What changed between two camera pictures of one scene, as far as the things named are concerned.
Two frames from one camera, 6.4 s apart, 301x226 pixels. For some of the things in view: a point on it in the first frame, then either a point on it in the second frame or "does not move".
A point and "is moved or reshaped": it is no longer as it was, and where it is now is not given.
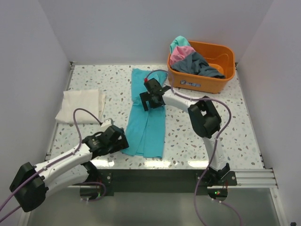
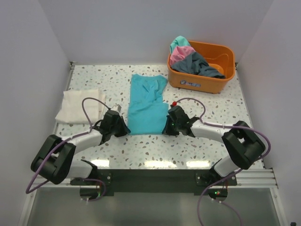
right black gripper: [145, 96] → [167, 130]
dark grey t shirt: [197, 64] does not move
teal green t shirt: [179, 41] does not move
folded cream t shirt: [92, 100] does not move
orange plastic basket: [220, 57] does not move
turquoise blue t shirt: [147, 127] is moved or reshaped
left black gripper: [121, 143] → [124, 130]
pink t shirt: [179, 53] does not move
